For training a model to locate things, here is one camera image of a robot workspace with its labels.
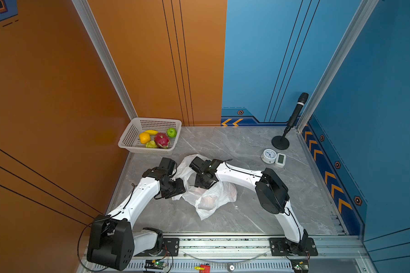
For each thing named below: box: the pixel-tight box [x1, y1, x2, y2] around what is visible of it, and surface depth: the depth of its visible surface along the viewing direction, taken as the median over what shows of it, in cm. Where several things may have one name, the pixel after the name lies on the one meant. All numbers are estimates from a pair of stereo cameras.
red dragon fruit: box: [154, 132, 170, 150], surface depth 107 cm
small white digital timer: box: [274, 152, 287, 169], surface depth 101 cm
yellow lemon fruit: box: [139, 131, 151, 144], surface depth 111 cm
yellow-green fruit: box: [145, 139, 158, 149], surface depth 105 cm
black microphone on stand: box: [271, 92, 310, 151], surface depth 96 cm
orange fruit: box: [197, 195, 218, 210], surface depth 82 cm
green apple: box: [166, 127, 178, 139], surface depth 111 cm
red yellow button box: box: [194, 264, 211, 273], surface depth 68 cm
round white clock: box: [260, 149, 278, 165], surface depth 102 cm
